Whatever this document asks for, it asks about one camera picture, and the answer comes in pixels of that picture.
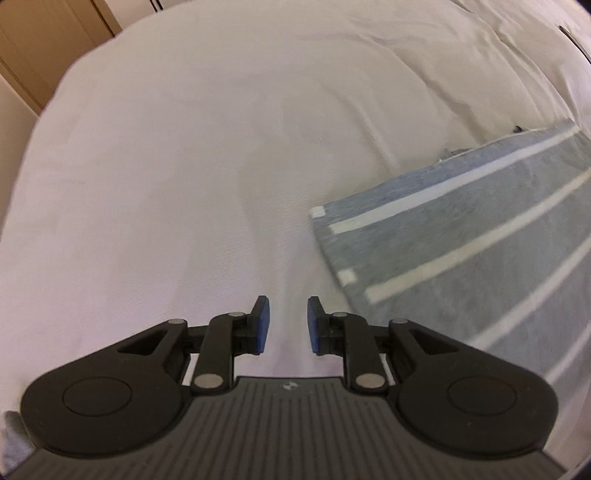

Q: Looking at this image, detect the wooden door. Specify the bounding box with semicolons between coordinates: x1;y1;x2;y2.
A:
1;0;121;114

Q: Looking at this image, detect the grey white striped garment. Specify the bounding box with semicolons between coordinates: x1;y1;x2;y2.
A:
311;121;590;395

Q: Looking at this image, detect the white bed duvet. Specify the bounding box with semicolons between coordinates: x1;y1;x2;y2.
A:
0;0;591;462

